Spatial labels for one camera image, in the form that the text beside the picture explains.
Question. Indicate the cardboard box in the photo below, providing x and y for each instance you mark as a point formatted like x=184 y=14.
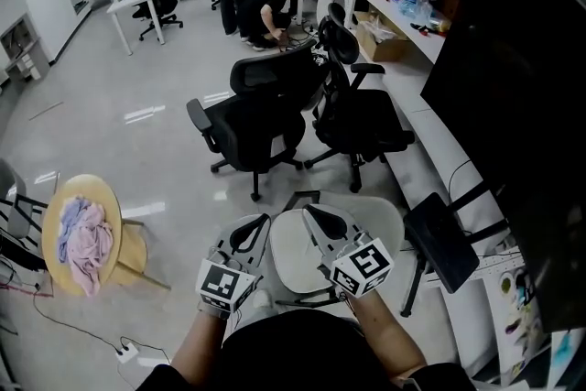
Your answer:
x=389 y=52

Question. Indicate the pale grey fabric chair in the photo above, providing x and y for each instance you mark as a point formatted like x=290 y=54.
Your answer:
x=380 y=215

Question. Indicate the person's black shirt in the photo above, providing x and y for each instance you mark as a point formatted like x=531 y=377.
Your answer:
x=297 y=352

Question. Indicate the pink and purple cloth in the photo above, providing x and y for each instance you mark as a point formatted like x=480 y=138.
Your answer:
x=87 y=242

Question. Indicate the person's right forearm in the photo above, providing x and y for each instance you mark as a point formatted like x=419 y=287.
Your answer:
x=389 y=334

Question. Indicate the large black monitor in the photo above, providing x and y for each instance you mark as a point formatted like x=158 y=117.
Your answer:
x=513 y=105

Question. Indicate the round wooden side table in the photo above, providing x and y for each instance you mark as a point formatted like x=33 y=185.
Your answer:
x=91 y=185

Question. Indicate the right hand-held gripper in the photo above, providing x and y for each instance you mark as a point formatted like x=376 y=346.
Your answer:
x=366 y=265

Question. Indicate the white power strip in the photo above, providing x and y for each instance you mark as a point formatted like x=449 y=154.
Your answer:
x=127 y=353

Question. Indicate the blue fluffy duster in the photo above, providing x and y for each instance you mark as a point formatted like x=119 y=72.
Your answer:
x=563 y=345

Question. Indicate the white cloth garment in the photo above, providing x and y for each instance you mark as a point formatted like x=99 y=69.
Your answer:
x=293 y=252

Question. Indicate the person's left forearm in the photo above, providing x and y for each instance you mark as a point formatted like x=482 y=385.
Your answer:
x=197 y=343

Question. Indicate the grey drawer cabinet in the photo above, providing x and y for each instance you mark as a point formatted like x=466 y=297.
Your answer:
x=27 y=59

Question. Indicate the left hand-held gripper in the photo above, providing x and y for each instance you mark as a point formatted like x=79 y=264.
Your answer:
x=222 y=284

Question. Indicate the person's left white shoe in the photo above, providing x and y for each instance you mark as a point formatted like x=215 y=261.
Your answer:
x=263 y=298

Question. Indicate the black stand tray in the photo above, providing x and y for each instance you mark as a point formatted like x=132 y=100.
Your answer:
x=439 y=242

